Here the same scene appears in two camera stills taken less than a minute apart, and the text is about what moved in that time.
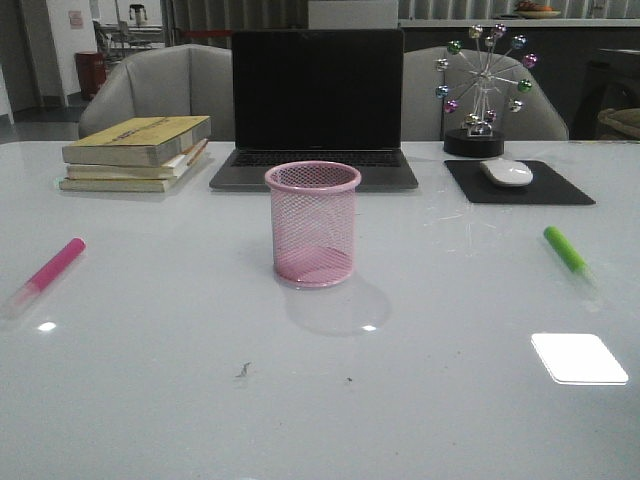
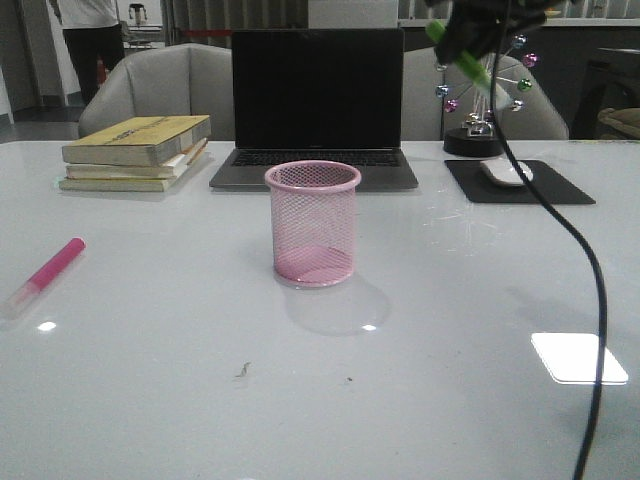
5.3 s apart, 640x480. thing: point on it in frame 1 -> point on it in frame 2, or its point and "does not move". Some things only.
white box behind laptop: [353, 14] does not move
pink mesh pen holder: [313, 222] does not move
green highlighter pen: [569, 255] -> [436, 31]
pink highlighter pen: [42, 278] does not move
